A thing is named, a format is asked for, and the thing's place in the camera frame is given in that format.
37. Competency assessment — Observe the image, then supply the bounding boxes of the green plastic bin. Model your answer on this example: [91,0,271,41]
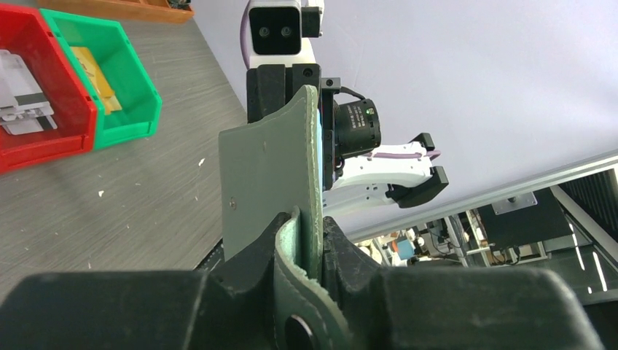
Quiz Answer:
[40,9,163,149]

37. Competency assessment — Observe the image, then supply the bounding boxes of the wooden compartment tray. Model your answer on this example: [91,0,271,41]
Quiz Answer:
[36,0,195,24]

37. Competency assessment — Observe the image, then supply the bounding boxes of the green card holder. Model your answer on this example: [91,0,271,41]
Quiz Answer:
[219,85,353,349]

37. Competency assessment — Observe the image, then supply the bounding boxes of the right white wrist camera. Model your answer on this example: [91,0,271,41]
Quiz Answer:
[239,0,325,69]

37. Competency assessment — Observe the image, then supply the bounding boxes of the gold cards stack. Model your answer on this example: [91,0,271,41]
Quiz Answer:
[71,47,122,115]

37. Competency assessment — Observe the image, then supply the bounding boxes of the silver cards stack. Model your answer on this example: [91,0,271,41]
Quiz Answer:
[1,50,58,136]

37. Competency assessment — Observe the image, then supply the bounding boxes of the red plastic bin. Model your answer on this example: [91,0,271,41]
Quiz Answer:
[1,3,98,173]

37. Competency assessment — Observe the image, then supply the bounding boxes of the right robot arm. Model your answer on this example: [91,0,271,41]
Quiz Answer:
[246,63,449,216]

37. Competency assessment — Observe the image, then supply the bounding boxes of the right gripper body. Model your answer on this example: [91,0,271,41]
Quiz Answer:
[246,63,381,190]

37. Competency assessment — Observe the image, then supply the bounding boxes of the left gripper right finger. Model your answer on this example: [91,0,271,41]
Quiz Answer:
[323,217,603,349]

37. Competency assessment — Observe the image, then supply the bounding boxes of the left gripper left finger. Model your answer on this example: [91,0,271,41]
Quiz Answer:
[1,213,290,349]

